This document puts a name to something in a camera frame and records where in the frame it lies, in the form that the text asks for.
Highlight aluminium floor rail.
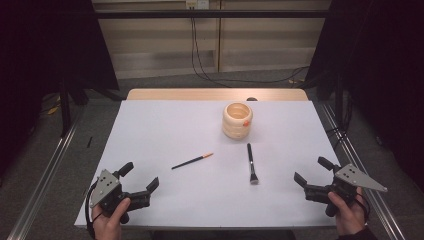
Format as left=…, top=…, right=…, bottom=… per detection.
left=6, top=109, right=86, bottom=240
left=319, top=103, right=406, bottom=240

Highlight black wall cable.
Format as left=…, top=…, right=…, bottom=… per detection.
left=193, top=17, right=311, bottom=85
left=190, top=17, right=233, bottom=89

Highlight person's left hand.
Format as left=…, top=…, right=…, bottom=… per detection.
left=92, top=197, right=132, bottom=240

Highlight black makeup brush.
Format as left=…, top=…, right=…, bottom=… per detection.
left=246, top=142, right=260, bottom=186

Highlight cream ribbed pen holder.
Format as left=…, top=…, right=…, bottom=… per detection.
left=221, top=102, right=254, bottom=140

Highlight person's right hand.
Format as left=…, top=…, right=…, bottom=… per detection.
left=327, top=186, right=368, bottom=237

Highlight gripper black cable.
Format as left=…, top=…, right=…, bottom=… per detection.
left=84, top=181, right=101, bottom=239
left=354, top=193, right=371, bottom=222

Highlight white table mat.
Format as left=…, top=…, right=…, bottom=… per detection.
left=74, top=99, right=344, bottom=231

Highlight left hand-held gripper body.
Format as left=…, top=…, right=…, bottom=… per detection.
left=89, top=169, right=152, bottom=225

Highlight dark metal stand post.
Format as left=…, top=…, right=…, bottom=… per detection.
left=59, top=78, right=73, bottom=138
left=334, top=71, right=345, bottom=129

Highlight dark curtain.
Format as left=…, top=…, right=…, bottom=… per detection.
left=304, top=0, right=424, bottom=191
left=0, top=0, right=120, bottom=178

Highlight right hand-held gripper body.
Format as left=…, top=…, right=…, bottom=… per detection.
left=303, top=163, right=389, bottom=218

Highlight white wall socket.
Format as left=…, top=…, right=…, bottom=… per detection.
left=185, top=0, right=210, bottom=10

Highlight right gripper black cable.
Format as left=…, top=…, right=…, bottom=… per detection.
left=354, top=193, right=371, bottom=222

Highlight black horizontal bar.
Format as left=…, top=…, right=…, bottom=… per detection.
left=94, top=9, right=331, bottom=20

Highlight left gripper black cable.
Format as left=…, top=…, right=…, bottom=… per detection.
left=84, top=181, right=101, bottom=239

